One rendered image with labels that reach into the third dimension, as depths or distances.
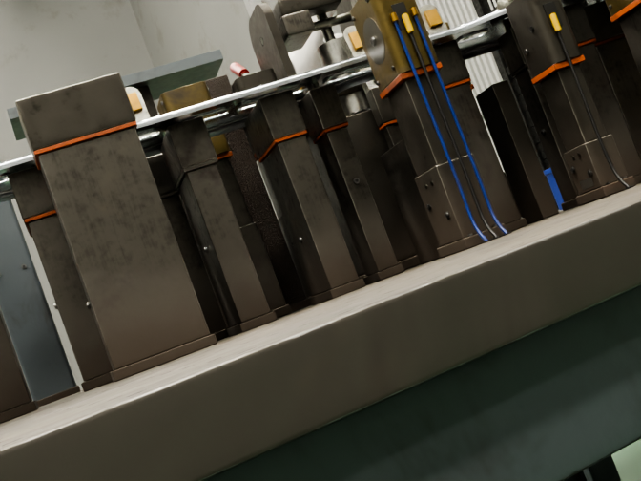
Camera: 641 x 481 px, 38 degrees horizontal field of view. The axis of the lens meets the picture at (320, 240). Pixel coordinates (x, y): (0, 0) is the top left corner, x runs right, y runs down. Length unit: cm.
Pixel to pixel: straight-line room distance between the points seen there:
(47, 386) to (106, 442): 119
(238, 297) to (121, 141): 27
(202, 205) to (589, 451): 81
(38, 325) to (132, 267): 52
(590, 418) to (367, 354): 15
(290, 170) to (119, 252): 31
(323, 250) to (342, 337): 86
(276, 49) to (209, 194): 37
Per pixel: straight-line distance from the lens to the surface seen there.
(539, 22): 127
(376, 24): 118
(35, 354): 155
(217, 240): 122
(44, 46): 1060
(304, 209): 124
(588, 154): 125
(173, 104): 143
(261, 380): 37
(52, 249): 120
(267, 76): 151
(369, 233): 130
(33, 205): 121
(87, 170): 107
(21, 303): 156
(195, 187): 122
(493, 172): 135
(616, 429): 51
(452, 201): 114
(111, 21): 1084
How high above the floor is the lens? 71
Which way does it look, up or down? 3 degrees up
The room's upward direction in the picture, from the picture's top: 20 degrees counter-clockwise
